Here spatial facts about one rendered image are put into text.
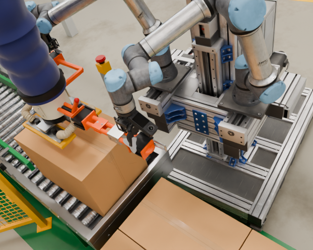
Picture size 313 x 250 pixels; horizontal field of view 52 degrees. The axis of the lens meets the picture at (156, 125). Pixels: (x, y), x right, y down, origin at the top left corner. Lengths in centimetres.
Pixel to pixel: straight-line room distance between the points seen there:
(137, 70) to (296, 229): 168
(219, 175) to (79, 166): 107
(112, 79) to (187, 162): 147
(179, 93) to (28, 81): 81
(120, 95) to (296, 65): 265
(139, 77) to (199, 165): 142
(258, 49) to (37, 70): 91
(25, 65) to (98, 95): 216
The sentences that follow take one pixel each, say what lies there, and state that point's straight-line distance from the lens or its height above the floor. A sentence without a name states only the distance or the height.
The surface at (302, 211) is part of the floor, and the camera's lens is 247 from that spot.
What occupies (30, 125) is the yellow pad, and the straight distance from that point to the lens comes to 182.
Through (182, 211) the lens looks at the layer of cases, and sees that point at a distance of 184.
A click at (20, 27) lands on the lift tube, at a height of 163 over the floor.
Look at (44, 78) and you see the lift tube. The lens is 151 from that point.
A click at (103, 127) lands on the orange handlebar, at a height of 117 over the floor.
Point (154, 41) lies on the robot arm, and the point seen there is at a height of 154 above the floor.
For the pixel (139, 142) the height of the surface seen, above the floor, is 121.
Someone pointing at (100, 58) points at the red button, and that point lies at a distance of 214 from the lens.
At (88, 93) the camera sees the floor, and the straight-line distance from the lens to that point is 365.
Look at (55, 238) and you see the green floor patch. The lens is 268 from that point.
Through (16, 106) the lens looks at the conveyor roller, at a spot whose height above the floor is 54.
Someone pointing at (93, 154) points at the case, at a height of 95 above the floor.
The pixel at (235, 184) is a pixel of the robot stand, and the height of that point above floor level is 21.
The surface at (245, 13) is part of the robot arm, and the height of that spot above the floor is 162.
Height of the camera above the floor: 216
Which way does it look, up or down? 46 degrees down
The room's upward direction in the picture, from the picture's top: 17 degrees counter-clockwise
